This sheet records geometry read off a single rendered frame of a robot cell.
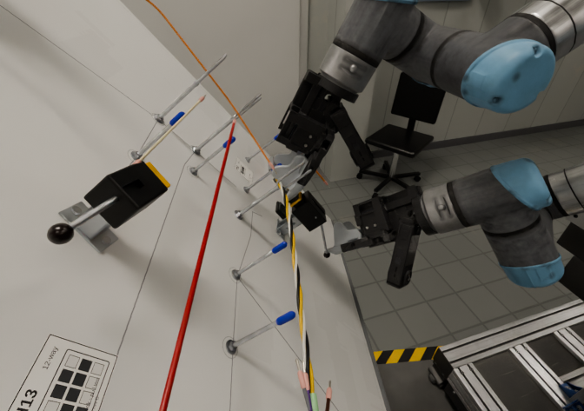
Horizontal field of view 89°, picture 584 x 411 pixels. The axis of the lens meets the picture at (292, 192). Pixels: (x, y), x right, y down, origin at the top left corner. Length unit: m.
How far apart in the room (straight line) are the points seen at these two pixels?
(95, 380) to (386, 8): 0.47
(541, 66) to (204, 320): 0.43
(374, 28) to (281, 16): 1.95
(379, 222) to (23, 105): 0.48
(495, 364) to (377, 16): 1.44
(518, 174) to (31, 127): 0.55
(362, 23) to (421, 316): 1.64
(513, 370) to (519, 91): 1.37
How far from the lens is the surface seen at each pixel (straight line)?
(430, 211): 0.51
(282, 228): 0.58
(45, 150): 0.35
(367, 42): 0.45
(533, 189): 0.50
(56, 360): 0.27
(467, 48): 0.44
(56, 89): 0.42
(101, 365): 0.28
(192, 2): 2.30
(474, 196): 0.50
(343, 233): 0.59
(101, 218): 0.29
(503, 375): 1.62
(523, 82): 0.41
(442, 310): 1.96
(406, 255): 0.54
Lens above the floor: 1.49
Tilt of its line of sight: 35 degrees down
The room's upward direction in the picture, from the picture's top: straight up
